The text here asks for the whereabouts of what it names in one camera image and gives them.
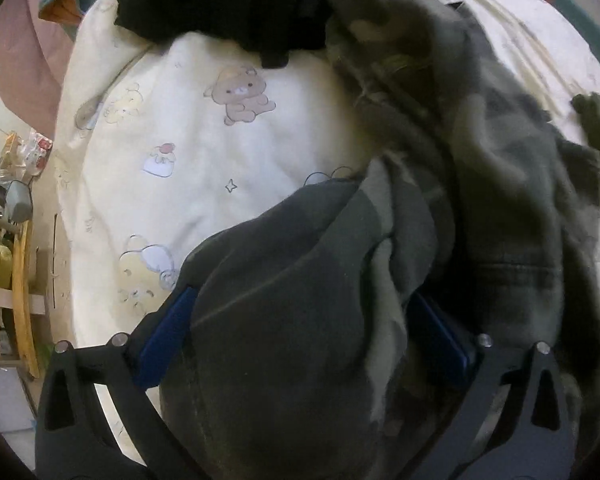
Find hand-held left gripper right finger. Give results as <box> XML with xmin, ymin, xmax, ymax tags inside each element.
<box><xmin>411</xmin><ymin>293</ymin><xmax>579</xmax><ymax>480</ymax></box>

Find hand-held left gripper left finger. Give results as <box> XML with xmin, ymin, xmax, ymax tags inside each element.
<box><xmin>34</xmin><ymin>285</ymin><xmax>201</xmax><ymax>480</ymax></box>

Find camouflage pants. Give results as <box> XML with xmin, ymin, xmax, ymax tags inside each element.
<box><xmin>160</xmin><ymin>0</ymin><xmax>600</xmax><ymax>480</ymax></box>

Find wooden rack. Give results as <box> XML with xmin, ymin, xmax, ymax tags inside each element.
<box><xmin>0</xmin><ymin>210</ymin><xmax>47</xmax><ymax>380</ymax></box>

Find grey plastic jug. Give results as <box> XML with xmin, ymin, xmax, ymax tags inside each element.
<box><xmin>4</xmin><ymin>180</ymin><xmax>34</xmax><ymax>224</ymax></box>

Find cream printed blanket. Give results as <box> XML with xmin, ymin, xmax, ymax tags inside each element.
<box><xmin>54</xmin><ymin>0</ymin><xmax>600</xmax><ymax>467</ymax></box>

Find pile of household clutter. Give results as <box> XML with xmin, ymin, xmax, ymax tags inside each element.
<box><xmin>0</xmin><ymin>127</ymin><xmax>56</xmax><ymax>196</ymax></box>

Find pink cloth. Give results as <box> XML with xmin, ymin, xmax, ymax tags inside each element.
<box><xmin>0</xmin><ymin>0</ymin><xmax>83</xmax><ymax>137</ymax></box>

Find black garment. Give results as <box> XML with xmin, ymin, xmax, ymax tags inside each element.
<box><xmin>114</xmin><ymin>0</ymin><xmax>342</xmax><ymax>69</ymax></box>

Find blue denim garment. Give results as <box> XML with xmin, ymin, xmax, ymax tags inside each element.
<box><xmin>39</xmin><ymin>0</ymin><xmax>122</xmax><ymax>42</ymax></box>

